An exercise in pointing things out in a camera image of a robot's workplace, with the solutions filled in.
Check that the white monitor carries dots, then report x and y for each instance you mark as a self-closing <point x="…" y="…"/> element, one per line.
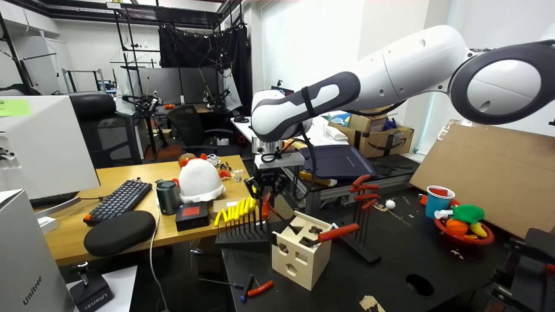
<point x="52" y="144"/>

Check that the blue cup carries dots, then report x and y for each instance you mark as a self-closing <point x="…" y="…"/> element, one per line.
<point x="439" y="203"/>

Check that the black keyboard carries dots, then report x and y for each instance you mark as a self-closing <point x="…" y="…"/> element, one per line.
<point x="118" y="201"/>

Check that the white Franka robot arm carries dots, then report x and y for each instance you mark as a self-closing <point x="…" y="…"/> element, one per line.
<point x="404" y="62"/>

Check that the small rectangular box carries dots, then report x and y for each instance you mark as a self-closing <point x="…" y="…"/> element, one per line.
<point x="192" y="217"/>

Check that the orange round object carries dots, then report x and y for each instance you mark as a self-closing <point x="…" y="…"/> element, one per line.
<point x="185" y="159"/>

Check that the white toy piece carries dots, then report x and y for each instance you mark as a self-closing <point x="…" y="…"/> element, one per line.
<point x="442" y="213"/>

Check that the small white ball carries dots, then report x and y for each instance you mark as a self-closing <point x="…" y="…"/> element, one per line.
<point x="390" y="203"/>

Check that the blue storage bin lid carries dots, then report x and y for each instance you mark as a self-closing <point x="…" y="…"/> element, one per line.
<point x="340" y="161"/>

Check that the taped cardboard box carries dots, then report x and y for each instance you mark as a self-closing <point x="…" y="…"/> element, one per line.
<point x="392" y="140"/>

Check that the red bowl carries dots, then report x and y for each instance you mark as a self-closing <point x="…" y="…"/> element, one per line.
<point x="465" y="239"/>

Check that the black hanging cloth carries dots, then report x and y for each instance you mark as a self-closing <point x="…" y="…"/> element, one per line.
<point x="196" y="48"/>

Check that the green toy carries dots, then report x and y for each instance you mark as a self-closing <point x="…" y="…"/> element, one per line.
<point x="468" y="213"/>

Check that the black office chair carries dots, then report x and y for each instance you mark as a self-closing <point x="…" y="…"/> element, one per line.
<point x="106" y="132"/>
<point x="196" y="130"/>

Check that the large cardboard sheet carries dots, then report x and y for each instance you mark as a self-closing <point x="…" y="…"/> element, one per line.
<point x="491" y="173"/>

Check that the wooden shape sorter cube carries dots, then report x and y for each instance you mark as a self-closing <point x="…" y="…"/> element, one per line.
<point x="296" y="260"/>

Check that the black orange clamp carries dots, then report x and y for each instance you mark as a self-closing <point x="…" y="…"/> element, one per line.
<point x="520" y="277"/>

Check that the orange toy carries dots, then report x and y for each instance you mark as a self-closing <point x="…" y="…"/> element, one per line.
<point x="456" y="227"/>

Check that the open cardboard box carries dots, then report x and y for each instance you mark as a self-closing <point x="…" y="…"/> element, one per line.
<point x="361" y="123"/>

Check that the white helmet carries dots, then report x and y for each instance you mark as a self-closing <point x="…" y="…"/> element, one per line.
<point x="199" y="180"/>

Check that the yellow toy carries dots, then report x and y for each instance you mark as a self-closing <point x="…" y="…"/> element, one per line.
<point x="479" y="229"/>

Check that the black hex key stand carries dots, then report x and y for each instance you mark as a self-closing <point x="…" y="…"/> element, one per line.
<point x="243" y="237"/>

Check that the small red object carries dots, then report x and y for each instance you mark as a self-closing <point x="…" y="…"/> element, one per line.
<point x="222" y="172"/>

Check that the wooden desk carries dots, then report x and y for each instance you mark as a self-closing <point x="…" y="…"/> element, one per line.
<point x="139" y="170"/>

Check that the black stand with white label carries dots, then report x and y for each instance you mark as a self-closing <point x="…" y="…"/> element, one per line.
<point x="361" y="253"/>

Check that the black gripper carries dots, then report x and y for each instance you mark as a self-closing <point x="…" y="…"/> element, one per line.
<point x="274" y="182"/>

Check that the black cushion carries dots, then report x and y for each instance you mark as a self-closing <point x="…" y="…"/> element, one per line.
<point x="118" y="232"/>

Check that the blue plastic bag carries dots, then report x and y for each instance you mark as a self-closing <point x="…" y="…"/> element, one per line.
<point x="338" y="118"/>

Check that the green sticky note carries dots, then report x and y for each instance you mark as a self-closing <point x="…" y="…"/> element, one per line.
<point x="14" y="107"/>

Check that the dark green mug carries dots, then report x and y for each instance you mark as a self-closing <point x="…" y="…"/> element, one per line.
<point x="168" y="199"/>

